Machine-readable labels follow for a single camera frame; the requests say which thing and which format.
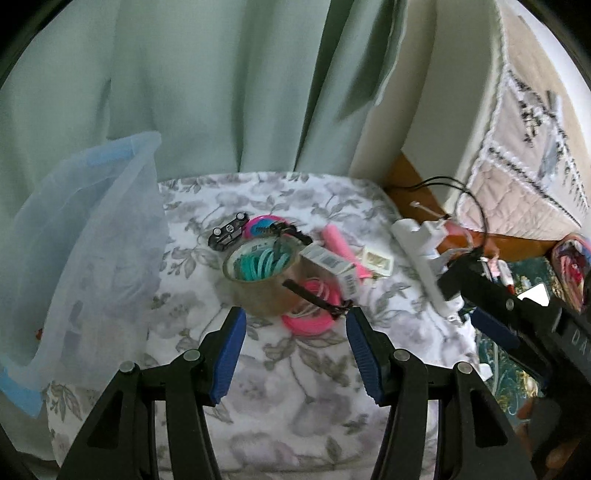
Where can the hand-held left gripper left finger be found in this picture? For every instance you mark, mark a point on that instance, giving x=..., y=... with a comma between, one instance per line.
x=228, y=355

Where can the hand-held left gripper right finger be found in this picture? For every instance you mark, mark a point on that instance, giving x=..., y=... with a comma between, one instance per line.
x=364, y=355

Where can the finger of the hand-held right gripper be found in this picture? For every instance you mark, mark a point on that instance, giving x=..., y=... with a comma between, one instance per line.
x=494, y=330
x=494, y=290

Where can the brown packing tape roll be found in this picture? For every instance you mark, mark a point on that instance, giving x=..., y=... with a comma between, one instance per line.
x=263, y=297

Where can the black headband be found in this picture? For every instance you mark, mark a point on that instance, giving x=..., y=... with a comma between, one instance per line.
x=316, y=299

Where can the cream plastic case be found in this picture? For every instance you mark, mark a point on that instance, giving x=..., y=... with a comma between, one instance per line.
x=377, y=261

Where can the small white barcode box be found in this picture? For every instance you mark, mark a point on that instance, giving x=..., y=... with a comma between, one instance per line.
x=330, y=265

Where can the pink folding comb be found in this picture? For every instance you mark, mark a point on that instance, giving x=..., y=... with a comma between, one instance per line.
x=339, y=244

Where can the clear plastic container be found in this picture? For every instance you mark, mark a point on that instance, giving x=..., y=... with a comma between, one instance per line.
x=92, y=254

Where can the white tube red cap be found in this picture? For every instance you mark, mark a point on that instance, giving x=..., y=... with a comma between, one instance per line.
x=505, y=279

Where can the green floral rug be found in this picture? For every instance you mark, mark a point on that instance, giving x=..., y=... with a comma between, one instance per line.
x=498, y=369

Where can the black charger adapter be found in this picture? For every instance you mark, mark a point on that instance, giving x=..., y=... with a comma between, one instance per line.
x=451, y=282

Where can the white power strip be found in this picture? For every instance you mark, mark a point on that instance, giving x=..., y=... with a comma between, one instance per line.
x=425, y=267

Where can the pink patterned pouch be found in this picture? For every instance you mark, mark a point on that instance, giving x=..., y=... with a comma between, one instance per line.
x=572, y=267

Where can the grey floral blanket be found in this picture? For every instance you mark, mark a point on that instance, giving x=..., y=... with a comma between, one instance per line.
x=286, y=415

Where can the white charger adapter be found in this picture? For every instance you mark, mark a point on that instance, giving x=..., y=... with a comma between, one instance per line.
x=434, y=230

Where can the black toy car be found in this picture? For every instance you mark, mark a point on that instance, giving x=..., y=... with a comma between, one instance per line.
x=226, y=235

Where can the pink rimmed round disc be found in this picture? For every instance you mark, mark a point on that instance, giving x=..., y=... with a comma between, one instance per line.
x=261, y=226

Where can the beige quilted lace bedspread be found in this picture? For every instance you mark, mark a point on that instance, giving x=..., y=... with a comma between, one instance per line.
x=531, y=152

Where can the white mattress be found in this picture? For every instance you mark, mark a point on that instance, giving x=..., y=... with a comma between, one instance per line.
x=452, y=92

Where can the pale green curtain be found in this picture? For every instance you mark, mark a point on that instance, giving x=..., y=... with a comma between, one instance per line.
x=207, y=92

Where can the wooden bed frame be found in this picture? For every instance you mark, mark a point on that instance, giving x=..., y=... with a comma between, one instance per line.
x=406, y=184

